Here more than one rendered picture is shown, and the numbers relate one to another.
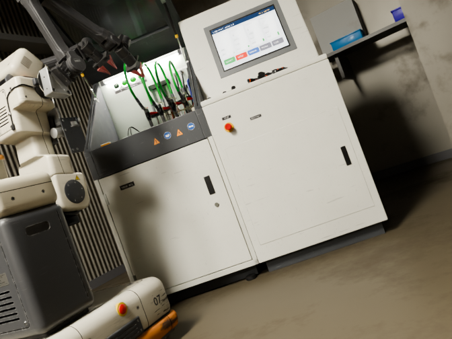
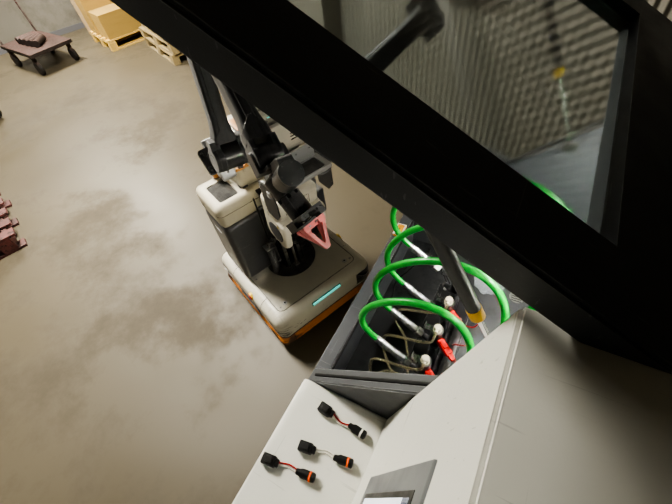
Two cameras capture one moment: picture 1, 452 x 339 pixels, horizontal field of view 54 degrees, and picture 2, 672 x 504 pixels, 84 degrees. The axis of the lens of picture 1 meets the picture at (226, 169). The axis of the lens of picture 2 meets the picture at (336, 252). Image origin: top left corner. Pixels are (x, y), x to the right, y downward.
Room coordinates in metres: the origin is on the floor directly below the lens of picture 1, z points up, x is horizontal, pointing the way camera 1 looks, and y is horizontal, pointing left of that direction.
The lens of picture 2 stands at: (2.63, -0.26, 1.86)
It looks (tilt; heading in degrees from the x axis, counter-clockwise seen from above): 49 degrees down; 119
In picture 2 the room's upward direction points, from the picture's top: 10 degrees counter-clockwise
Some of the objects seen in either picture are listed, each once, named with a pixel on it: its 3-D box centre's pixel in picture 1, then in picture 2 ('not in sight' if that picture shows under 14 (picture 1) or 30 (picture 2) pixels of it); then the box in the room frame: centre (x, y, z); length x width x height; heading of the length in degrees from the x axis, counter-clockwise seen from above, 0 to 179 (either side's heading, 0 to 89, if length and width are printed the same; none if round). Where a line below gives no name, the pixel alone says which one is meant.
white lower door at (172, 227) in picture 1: (173, 218); not in sight; (2.38, 0.36, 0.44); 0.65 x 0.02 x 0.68; 83
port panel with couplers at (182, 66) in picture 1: (185, 85); not in sight; (2.86, 0.06, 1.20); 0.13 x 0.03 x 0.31; 83
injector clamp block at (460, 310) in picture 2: not in sight; (435, 352); (2.61, 0.21, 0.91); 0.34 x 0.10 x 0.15; 83
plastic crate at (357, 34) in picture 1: (348, 42); not in sight; (3.99, -1.45, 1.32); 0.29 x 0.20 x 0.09; 61
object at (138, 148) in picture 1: (147, 144); (373, 295); (2.39, 0.35, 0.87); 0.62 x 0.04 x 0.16; 83
